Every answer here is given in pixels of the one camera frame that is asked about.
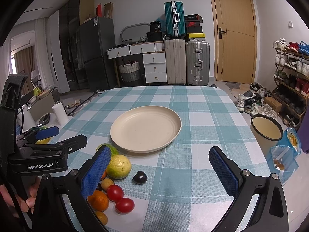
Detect brown kiwi fruit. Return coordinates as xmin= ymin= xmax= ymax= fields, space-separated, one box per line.
xmin=101 ymin=178 xmax=114 ymax=192

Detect large orange mandarin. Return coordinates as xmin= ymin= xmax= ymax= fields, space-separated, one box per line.
xmin=87 ymin=190 xmax=109 ymax=212

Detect red tomato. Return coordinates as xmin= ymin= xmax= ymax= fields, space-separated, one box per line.
xmin=115 ymin=198 xmax=135 ymax=214
xmin=106 ymin=184 xmax=124 ymax=203

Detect yellow-green guava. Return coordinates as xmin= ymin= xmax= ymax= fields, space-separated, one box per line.
xmin=106 ymin=154 xmax=132 ymax=180

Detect green guava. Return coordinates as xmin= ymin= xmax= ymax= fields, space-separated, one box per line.
xmin=96 ymin=143 xmax=119 ymax=157

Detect small orange mandarin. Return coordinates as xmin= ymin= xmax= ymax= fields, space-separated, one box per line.
xmin=95 ymin=211 xmax=108 ymax=225

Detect dark plum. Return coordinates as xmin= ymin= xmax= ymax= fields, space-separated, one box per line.
xmin=133 ymin=171 xmax=148 ymax=185

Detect person's left hand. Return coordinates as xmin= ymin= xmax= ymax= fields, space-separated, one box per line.
xmin=1 ymin=176 xmax=41 ymax=218

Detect white paper towel roll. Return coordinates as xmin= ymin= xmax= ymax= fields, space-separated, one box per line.
xmin=52 ymin=103 xmax=69 ymax=125

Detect blue snack bag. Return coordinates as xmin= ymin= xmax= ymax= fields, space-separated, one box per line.
xmin=266 ymin=128 xmax=301 ymax=185

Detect teal checkered tablecloth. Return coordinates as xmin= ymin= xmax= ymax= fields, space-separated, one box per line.
xmin=52 ymin=85 xmax=270 ymax=231

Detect round black-rimmed stool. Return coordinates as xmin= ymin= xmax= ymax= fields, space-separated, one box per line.
xmin=250 ymin=114 xmax=283 ymax=141

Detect cream round plate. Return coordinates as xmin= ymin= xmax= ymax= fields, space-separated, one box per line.
xmin=110 ymin=105 xmax=182 ymax=154

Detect woven laundry basket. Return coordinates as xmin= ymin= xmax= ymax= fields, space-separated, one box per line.
xmin=119 ymin=60 xmax=141 ymax=83

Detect black refrigerator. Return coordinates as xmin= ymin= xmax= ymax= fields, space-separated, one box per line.
xmin=80 ymin=17 xmax=117 ymax=92

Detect white drawer desk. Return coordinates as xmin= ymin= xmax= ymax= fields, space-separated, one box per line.
xmin=107 ymin=41 xmax=167 ymax=84

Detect silver suitcase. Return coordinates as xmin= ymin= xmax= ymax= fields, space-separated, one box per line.
xmin=186 ymin=41 xmax=210 ymax=86

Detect beige suitcase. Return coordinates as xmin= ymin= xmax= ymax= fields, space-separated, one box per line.
xmin=165 ymin=39 xmax=186 ymax=85

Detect stacked shoe boxes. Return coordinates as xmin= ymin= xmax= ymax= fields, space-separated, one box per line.
xmin=184 ymin=14 xmax=206 ymax=41

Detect teal suitcase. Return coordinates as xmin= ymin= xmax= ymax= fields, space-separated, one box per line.
xmin=165 ymin=1 xmax=186 ymax=39

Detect wooden door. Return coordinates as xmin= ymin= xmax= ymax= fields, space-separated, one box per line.
xmin=211 ymin=0 xmax=257 ymax=84

